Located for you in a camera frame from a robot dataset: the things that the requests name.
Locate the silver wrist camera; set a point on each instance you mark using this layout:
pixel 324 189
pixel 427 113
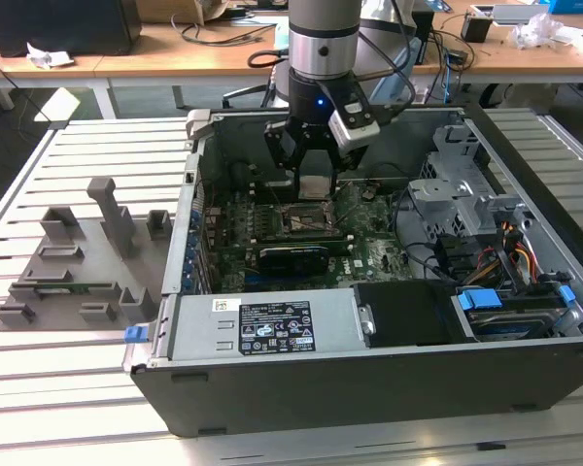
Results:
pixel 354 131

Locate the black graphics card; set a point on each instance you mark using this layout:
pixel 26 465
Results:
pixel 291 264

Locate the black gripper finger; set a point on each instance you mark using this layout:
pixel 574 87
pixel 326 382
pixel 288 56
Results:
pixel 354 160
pixel 277 145

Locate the silver flat device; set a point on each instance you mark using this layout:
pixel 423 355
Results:
pixel 520 13

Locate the crumpled clear plastic bag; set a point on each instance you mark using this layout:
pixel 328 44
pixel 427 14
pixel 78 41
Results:
pixel 539 31

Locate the grey metal drive cage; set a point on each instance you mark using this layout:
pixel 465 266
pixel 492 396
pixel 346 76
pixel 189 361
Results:
pixel 447 194

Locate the blue case latch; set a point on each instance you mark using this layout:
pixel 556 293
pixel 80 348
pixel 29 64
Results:
pixel 135 335

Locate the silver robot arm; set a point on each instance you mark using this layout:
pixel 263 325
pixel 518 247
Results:
pixel 320 48

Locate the black computer tower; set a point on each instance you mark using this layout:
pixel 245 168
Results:
pixel 68 24

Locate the hard disk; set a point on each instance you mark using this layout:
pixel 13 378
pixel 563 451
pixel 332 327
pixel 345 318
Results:
pixel 505 326

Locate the green motherboard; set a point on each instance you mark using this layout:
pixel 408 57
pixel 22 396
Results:
pixel 369 252

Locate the blue disk carrier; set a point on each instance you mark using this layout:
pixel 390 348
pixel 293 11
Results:
pixel 478 298

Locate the wooden desk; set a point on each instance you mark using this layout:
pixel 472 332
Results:
pixel 126 58

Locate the black RAM slot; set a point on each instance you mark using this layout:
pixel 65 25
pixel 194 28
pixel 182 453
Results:
pixel 340 239
pixel 285 190
pixel 340 248
pixel 285 197

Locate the blue plastic tab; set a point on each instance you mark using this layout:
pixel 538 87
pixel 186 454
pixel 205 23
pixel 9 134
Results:
pixel 567 293

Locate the CPU socket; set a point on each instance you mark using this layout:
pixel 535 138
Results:
pixel 303 221

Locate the brown cardboard box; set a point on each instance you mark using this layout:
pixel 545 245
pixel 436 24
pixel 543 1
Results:
pixel 175 9

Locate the crumpled white paper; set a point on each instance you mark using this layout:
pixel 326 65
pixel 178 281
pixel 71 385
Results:
pixel 48 57

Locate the black plastic shroud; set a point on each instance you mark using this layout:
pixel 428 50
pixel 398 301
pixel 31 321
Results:
pixel 408 315

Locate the blue expansion slot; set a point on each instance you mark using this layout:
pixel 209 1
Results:
pixel 252 281

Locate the CPU with silver top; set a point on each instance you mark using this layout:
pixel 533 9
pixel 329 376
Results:
pixel 317 187

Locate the open black PC case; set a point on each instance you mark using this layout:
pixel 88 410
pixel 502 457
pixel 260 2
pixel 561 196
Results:
pixel 369 388

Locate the grey parts rack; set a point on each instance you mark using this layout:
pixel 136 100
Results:
pixel 102 272

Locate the silver power supply unit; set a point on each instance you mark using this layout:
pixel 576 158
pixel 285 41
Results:
pixel 199 330

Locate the blue box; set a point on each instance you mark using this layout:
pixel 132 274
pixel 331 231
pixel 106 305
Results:
pixel 573 6

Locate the small black box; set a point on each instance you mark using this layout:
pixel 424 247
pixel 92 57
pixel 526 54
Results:
pixel 476 30

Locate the round coin cell battery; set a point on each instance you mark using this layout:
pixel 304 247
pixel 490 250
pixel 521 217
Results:
pixel 369 194

